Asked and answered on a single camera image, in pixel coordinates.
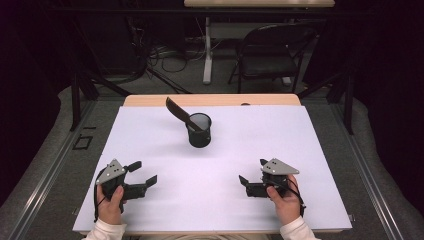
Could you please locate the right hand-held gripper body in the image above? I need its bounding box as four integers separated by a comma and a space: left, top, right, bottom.
246, 157, 300, 199

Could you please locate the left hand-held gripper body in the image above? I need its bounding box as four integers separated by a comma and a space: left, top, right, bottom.
95, 158, 149, 201

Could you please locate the black mesh pen holder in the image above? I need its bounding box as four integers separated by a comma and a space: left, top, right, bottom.
185, 112, 213, 149

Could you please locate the black spatula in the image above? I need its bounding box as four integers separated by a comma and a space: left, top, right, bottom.
165, 96, 205, 132

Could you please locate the person's left hand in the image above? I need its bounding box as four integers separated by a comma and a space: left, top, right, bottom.
96, 184, 128, 226

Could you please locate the person's right hand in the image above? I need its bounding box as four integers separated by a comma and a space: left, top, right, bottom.
266, 175, 301, 226

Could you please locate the black metal stand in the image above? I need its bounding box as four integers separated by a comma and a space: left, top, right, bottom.
296, 70, 355, 135
69, 70, 132, 132

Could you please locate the black folding chair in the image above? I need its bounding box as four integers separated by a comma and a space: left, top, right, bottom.
227, 23, 318, 95

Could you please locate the white-legged wooden table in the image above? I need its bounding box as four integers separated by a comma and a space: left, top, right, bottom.
183, 0, 336, 85

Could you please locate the left hand-held gripper cable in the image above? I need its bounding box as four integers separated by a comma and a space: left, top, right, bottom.
92, 168, 108, 223

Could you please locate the hand-held gripper cable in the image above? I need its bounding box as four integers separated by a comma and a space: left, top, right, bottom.
263, 176, 307, 218
92, 168, 108, 223

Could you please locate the right hand-held gripper cable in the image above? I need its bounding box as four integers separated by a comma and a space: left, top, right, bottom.
263, 176, 307, 218

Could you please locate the aluminium rail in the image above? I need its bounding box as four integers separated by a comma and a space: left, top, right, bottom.
9, 99, 96, 240
331, 103, 406, 240

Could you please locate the tangle of black cables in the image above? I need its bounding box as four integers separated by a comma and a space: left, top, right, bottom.
133, 19, 208, 75

